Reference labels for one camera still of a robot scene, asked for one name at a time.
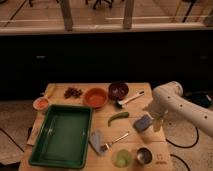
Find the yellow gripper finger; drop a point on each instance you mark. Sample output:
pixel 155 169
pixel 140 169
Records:
pixel 157 124

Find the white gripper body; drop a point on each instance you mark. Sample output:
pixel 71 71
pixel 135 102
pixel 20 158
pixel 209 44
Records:
pixel 156 109

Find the blue sponge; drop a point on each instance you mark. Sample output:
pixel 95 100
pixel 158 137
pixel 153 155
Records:
pixel 143 123

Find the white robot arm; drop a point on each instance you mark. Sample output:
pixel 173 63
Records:
pixel 168 97

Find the green plastic tray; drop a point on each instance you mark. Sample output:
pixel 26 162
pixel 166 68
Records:
pixel 63 139

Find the green chili pepper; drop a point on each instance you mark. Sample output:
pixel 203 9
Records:
pixel 117 116

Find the small metal cup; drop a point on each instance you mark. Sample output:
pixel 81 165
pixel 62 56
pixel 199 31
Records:
pixel 144 156

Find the dark red bowl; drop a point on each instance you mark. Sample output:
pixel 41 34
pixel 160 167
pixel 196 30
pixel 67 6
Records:
pixel 118 90

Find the green plastic cup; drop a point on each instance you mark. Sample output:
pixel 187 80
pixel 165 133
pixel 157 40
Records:
pixel 121 158

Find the metal fork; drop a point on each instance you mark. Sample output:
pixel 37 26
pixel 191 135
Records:
pixel 108 145

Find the orange bowl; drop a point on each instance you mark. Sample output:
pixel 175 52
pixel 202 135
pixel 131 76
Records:
pixel 95 98

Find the grey blue cloth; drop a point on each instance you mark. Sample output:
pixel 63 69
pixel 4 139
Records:
pixel 95 141

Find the bunch of dark grapes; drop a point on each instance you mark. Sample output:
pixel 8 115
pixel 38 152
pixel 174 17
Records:
pixel 72 92

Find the yellow banana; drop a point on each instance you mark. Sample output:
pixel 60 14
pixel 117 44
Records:
pixel 49 91

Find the white handled brush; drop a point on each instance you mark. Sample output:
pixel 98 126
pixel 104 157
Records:
pixel 122 103

